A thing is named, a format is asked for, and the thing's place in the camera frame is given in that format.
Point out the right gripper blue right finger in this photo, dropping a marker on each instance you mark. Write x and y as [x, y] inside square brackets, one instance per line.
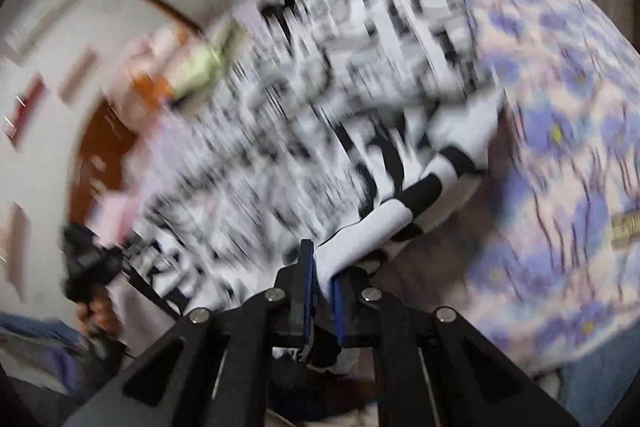
[338, 307]

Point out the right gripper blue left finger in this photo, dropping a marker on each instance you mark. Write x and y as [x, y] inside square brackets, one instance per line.
[305, 288]

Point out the black white graffiti jacket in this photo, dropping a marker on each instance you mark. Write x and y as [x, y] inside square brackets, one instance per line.
[355, 124]

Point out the green black folded clothes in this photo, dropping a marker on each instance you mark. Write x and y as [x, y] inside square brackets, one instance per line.
[206, 61]

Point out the person left hand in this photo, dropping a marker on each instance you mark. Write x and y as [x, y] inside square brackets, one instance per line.
[97, 316]

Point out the brown wooden headboard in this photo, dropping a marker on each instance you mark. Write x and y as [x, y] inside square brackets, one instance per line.
[97, 165]

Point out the pink bear print quilt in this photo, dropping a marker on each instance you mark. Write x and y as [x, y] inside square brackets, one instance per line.
[140, 86]

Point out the purple floral bed blanket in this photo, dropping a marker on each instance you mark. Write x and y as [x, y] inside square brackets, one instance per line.
[529, 258]

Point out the lower pink wall shelf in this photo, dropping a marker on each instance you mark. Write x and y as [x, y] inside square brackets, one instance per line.
[14, 250]

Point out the pink wall shelf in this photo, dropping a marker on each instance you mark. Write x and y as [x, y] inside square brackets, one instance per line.
[14, 250]
[77, 75]

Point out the red wall shelf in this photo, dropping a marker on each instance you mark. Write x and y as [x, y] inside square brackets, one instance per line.
[25, 105]

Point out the white wall air conditioner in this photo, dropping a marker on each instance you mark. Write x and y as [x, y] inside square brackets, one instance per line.
[31, 25]

